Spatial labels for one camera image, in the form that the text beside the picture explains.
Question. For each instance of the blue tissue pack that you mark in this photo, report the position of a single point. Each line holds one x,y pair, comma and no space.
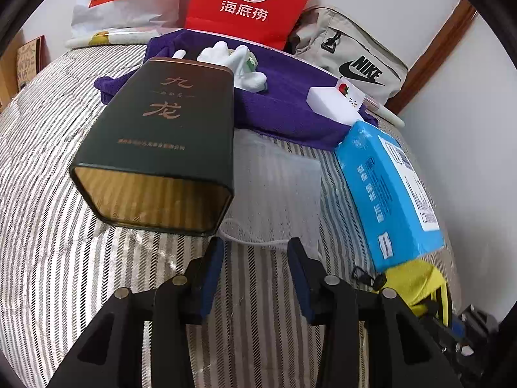
387,194

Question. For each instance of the white plastic shopping bag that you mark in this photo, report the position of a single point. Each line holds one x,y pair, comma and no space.
133,4

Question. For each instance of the purple towel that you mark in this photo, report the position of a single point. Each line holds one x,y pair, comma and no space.
282,101

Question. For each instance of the red paper bag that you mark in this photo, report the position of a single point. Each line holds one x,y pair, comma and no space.
250,4

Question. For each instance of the brown framed board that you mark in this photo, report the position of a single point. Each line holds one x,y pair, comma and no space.
30,60

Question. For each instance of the white small box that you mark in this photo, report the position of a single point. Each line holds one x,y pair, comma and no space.
333,105

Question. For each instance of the light wooden furniture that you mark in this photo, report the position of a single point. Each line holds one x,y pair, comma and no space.
7,85

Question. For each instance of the grey sling bag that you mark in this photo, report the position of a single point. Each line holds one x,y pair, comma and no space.
363,48

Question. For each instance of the wooden bed headboard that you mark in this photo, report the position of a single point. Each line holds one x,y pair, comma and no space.
440,52

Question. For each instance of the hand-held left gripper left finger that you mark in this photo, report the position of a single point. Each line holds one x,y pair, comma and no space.
212,275

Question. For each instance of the striped grey bedsheet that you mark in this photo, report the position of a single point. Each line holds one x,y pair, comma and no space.
48,178

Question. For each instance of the dark green tin box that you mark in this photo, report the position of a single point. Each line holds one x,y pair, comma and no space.
161,137

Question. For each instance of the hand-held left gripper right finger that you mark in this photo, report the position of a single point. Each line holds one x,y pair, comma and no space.
301,283

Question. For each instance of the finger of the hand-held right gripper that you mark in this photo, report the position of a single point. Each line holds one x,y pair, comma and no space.
452,325

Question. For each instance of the yellow mesh pouch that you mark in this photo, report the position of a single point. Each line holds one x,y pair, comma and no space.
420,283

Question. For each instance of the small green packet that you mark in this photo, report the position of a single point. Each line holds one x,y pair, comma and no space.
251,64

